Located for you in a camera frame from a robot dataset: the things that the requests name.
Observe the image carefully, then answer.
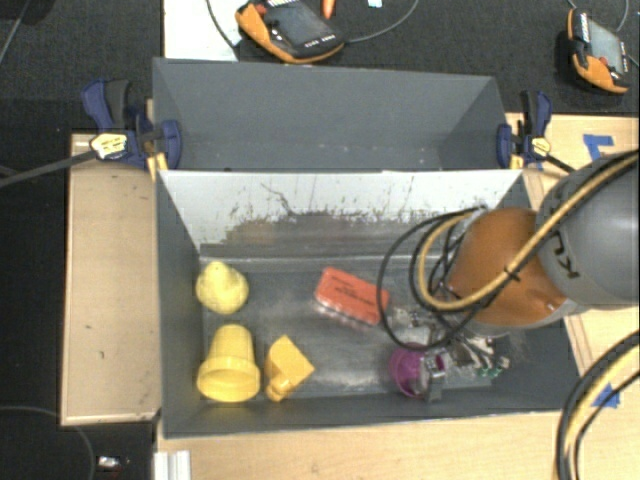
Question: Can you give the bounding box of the yellow plastic cup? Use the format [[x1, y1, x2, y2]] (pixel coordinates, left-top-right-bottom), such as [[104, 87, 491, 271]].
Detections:
[[195, 323, 262, 403]]

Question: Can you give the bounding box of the purple plastic cup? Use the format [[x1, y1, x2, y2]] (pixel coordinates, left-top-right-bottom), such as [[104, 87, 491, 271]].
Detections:
[[388, 343, 437, 399]]

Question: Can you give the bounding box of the yellow wedge-shaped block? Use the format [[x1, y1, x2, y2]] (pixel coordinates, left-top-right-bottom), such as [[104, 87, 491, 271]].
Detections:
[[263, 334, 317, 403]]

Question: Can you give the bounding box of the pale wood board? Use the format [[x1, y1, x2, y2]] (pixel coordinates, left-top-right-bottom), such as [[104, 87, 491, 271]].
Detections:
[[60, 133, 162, 427]]

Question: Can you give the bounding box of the orange-red flat packet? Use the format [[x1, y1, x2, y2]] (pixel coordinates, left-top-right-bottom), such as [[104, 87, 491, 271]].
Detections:
[[312, 266, 391, 331]]

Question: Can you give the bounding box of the grey metal bin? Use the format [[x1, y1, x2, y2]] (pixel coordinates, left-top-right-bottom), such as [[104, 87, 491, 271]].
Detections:
[[150, 56, 584, 440]]

